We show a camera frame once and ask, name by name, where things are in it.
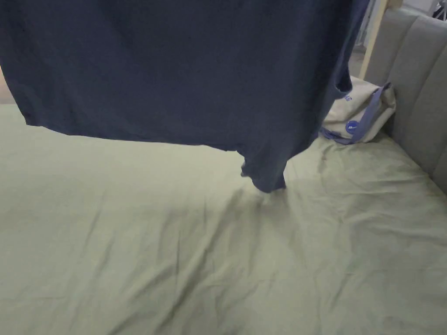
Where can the dark blue shirt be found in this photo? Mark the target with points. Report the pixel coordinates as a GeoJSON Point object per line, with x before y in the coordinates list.
{"type": "Point", "coordinates": [174, 69]}

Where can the grey padded headboard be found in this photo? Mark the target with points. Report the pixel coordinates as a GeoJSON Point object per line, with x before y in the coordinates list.
{"type": "Point", "coordinates": [415, 69]}

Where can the bed with pale green sheet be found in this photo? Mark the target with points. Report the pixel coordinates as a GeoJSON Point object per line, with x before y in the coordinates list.
{"type": "Point", "coordinates": [174, 251]}

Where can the pale wooden post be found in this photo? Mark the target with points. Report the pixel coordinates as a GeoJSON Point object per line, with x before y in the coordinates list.
{"type": "Point", "coordinates": [372, 38]}

